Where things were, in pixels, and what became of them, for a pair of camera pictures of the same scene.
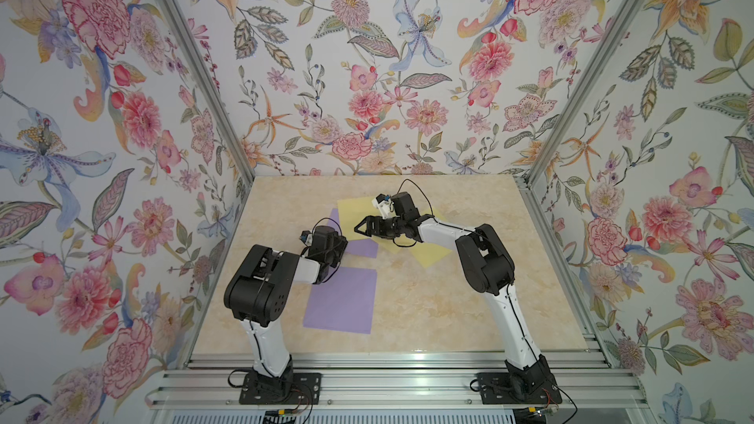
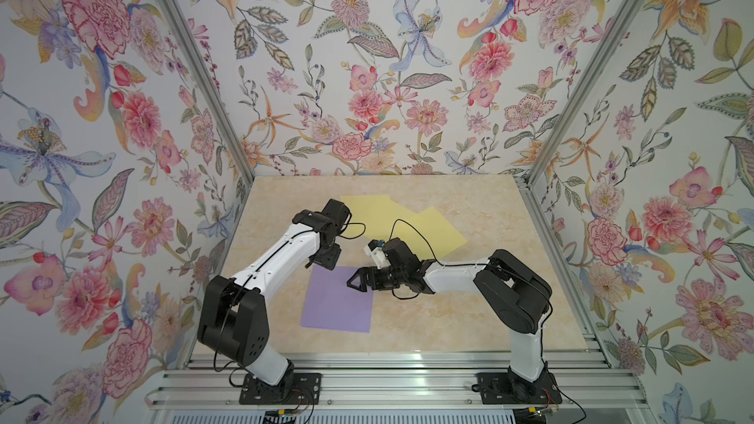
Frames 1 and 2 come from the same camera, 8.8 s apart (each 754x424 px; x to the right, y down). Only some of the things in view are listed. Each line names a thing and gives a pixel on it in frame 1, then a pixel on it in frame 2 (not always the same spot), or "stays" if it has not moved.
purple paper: (365, 247) → (331, 302)
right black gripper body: (392, 228) → (388, 278)
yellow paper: (353, 211) stays
